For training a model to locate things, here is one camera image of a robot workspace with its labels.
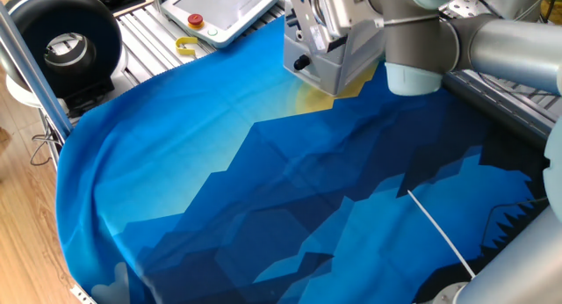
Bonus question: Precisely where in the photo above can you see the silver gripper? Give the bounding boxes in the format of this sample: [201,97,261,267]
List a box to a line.
[285,0,350,55]

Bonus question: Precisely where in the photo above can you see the white plastic drawer cabinet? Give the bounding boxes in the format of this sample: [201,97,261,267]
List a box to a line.
[283,0,392,98]

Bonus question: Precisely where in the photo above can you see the drawer with black knob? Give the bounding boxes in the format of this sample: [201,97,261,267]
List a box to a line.
[283,47,343,98]

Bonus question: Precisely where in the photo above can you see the white teach pendant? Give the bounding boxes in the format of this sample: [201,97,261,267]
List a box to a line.
[160,0,287,49]

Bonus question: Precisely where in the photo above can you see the yellow u-shaped clip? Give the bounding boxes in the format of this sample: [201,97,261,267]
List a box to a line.
[175,35,199,57]

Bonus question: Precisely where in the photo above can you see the blue mountain print cloth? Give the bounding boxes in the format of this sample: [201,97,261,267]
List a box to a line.
[55,16,550,304]

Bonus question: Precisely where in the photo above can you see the black round ring lamp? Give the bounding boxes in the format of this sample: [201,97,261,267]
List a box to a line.
[4,0,129,119]

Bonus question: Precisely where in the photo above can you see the aluminium profile rail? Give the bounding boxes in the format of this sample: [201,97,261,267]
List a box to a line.
[441,70,562,141]

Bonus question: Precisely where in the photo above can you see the white cable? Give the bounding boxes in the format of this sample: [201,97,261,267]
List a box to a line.
[407,189,478,279]

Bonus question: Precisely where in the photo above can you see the thin black cable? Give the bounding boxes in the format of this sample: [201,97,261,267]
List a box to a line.
[480,197,550,252]

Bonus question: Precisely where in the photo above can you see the grey wire loop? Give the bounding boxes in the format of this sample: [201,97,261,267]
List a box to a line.
[29,114,62,167]

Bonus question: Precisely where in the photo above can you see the white metal bracket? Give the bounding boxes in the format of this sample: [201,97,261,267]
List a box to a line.
[69,284,98,304]

